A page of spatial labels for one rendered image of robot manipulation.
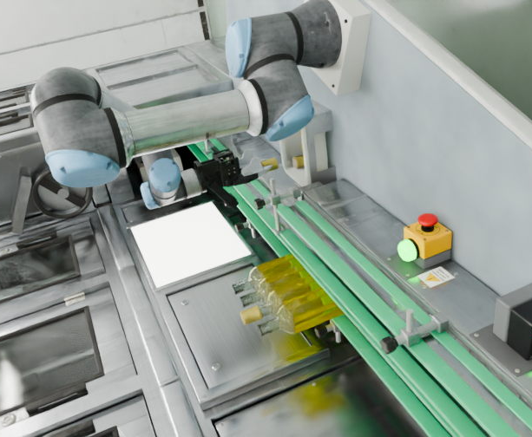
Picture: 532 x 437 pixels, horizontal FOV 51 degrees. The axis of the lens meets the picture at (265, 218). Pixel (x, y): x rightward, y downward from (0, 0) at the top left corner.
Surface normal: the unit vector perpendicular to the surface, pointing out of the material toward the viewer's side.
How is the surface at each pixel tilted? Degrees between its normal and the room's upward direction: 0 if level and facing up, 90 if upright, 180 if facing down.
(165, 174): 90
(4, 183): 90
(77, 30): 90
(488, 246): 0
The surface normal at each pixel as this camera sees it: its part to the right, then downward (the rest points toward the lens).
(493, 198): -0.91, 0.31
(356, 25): 0.41, 0.69
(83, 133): 0.28, -0.28
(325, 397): -0.13, -0.84
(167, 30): 0.39, 0.44
